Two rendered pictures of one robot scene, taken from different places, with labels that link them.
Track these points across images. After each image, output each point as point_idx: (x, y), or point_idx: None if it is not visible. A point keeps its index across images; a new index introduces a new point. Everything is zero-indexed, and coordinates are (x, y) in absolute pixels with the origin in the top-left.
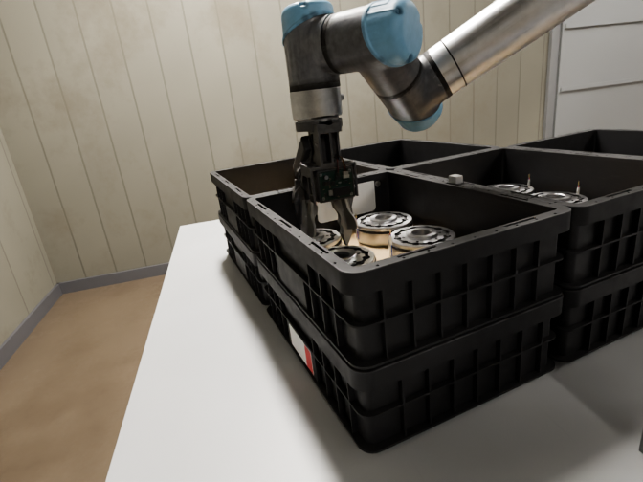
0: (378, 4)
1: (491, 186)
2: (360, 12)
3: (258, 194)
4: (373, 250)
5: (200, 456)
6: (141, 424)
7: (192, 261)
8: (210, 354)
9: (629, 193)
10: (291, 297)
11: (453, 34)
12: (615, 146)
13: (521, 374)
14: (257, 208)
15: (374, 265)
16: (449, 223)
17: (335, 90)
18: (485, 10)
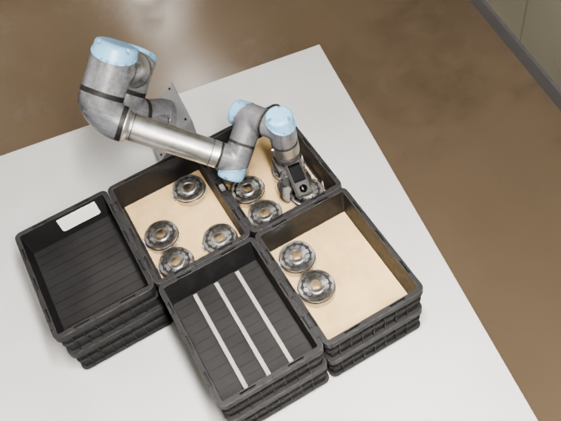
0: (245, 101)
1: (209, 177)
2: (254, 103)
3: (336, 191)
4: (273, 200)
5: (343, 146)
6: (375, 155)
7: (449, 311)
8: (366, 194)
9: (168, 157)
10: None
11: (209, 138)
12: (57, 325)
13: None
14: (327, 165)
15: (269, 107)
16: None
17: None
18: (191, 133)
